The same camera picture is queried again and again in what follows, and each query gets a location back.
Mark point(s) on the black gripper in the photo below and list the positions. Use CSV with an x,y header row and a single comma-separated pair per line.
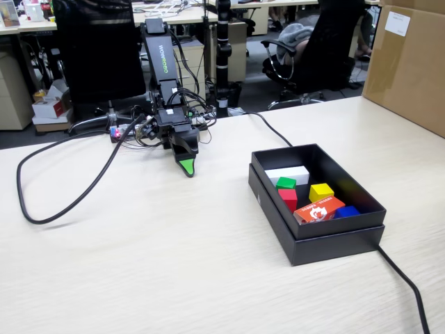
x,y
170,120

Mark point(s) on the green cube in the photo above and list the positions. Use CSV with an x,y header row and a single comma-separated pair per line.
x,y
285,182

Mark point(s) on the red cube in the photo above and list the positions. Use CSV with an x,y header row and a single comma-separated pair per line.
x,y
288,200

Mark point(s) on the yellow cube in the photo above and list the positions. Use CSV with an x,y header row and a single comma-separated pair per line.
x,y
320,192

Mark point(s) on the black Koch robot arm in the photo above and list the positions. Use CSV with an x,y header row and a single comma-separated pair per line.
x,y
158,55

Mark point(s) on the white rectangular box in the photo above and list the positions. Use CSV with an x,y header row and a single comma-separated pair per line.
x,y
288,172

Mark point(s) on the black rectangular box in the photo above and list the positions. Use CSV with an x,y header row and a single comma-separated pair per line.
x,y
330,247

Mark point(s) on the large brown cardboard box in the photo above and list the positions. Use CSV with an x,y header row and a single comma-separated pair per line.
x,y
406,69

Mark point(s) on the blue controller board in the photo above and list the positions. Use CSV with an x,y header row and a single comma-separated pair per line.
x,y
114,132

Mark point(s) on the black vertical pole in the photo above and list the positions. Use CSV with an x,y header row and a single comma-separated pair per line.
x,y
222,52

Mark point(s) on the plain beige cabinet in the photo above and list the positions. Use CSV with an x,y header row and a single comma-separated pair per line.
x,y
238,52

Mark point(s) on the black mesh office chair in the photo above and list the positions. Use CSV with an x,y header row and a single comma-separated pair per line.
x,y
97,52

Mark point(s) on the orange printed carton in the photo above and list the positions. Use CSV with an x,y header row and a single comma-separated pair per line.
x,y
318,212

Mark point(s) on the white and red carton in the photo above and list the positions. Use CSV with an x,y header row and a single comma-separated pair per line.
x,y
48,108

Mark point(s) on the grey cloth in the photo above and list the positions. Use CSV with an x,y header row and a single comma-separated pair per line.
x,y
293,35

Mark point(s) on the blue cube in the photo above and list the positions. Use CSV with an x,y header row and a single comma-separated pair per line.
x,y
347,211

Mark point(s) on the black chrome-armed office chair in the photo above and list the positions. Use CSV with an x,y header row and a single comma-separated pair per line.
x,y
327,52

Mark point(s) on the light wooden office desk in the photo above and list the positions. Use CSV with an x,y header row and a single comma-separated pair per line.
x,y
34,27

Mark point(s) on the cola bottle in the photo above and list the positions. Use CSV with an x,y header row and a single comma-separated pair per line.
x,y
46,9

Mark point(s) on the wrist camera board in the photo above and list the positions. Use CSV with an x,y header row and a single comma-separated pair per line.
x,y
146,129

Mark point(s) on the large beige pedestal cabinet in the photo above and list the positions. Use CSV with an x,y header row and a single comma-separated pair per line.
x,y
14,94

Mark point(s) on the picture frame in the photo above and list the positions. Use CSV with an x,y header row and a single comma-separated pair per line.
x,y
9,14

